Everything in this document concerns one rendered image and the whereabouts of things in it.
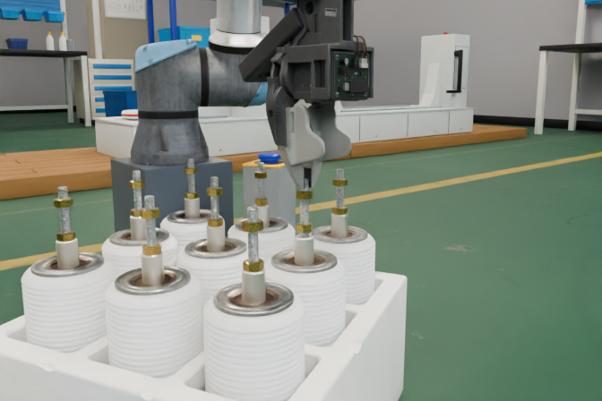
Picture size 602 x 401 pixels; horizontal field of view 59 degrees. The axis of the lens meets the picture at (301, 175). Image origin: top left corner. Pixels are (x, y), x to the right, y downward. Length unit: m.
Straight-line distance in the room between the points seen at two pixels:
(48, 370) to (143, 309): 0.12
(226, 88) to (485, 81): 5.41
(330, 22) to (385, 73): 6.71
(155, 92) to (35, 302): 0.52
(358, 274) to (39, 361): 0.37
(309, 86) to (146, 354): 0.31
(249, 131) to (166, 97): 1.84
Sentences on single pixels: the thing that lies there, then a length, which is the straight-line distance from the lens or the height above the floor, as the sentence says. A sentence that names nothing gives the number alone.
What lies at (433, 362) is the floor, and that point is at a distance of 0.96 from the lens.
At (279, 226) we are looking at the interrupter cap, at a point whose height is 0.25.
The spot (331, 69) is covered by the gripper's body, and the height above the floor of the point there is 0.47.
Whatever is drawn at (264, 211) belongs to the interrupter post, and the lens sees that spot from 0.75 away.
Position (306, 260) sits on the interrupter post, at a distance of 0.61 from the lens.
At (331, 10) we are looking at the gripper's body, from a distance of 0.54.
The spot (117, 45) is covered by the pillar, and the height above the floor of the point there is 0.89.
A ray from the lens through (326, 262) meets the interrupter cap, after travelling 0.61.
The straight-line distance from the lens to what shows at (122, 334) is 0.56.
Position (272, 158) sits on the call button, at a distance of 0.92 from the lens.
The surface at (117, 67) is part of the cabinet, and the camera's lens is 6.07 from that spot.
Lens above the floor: 0.45
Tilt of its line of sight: 10 degrees down
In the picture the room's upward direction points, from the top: straight up
